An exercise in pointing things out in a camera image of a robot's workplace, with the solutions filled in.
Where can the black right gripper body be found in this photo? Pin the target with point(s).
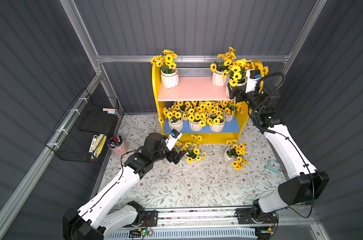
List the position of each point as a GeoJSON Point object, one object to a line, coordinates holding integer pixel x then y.
{"type": "Point", "coordinates": [238, 92]}

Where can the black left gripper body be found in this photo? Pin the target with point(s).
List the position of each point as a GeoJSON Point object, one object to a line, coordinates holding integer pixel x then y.
{"type": "Point", "coordinates": [174, 154]}

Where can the shelf sunflower pot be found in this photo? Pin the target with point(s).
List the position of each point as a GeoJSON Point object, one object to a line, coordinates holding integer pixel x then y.
{"type": "Point", "coordinates": [215, 119]}
{"type": "Point", "coordinates": [193, 149]}
{"type": "Point", "coordinates": [221, 68]}
{"type": "Point", "coordinates": [170, 77]}
{"type": "Point", "coordinates": [197, 115]}
{"type": "Point", "coordinates": [229, 109]}
{"type": "Point", "coordinates": [174, 118]}
{"type": "Point", "coordinates": [237, 73]}

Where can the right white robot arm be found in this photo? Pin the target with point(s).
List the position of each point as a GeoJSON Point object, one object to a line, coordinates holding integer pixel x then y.
{"type": "Point", "coordinates": [304, 182]}

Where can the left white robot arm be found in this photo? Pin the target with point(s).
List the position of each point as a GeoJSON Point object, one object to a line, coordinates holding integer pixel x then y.
{"type": "Point", "coordinates": [93, 220]}

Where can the yellow wooden shelf unit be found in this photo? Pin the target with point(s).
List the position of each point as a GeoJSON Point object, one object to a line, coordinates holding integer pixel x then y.
{"type": "Point", "coordinates": [190, 91]}

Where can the pink metal pen bucket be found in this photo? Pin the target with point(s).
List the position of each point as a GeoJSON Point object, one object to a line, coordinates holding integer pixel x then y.
{"type": "Point", "coordinates": [117, 146]}

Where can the white mesh desk organizer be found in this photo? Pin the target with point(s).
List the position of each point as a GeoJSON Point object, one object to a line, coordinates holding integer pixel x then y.
{"type": "Point", "coordinates": [194, 69]}

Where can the yellow marker in basket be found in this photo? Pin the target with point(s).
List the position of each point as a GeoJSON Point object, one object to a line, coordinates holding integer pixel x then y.
{"type": "Point", "coordinates": [99, 144]}

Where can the small teal alarm clock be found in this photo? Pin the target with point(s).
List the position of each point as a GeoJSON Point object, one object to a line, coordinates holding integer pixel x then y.
{"type": "Point", "coordinates": [273, 166]}

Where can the white marker in basket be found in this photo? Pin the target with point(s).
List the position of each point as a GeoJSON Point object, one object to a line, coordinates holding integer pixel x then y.
{"type": "Point", "coordinates": [90, 156]}

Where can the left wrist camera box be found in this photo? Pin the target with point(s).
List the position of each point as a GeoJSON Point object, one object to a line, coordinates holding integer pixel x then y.
{"type": "Point", "coordinates": [172, 139]}

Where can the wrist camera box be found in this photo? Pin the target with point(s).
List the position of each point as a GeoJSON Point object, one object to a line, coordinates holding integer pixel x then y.
{"type": "Point", "coordinates": [252, 76]}
{"type": "Point", "coordinates": [172, 139]}

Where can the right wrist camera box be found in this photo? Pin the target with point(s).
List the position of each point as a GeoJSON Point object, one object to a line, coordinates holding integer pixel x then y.
{"type": "Point", "coordinates": [252, 76]}

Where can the black wire wall basket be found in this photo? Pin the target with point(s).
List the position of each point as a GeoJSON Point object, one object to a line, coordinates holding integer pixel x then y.
{"type": "Point", "coordinates": [90, 115]}

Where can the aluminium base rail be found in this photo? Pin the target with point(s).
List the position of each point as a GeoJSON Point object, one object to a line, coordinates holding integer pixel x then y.
{"type": "Point", "coordinates": [223, 223]}

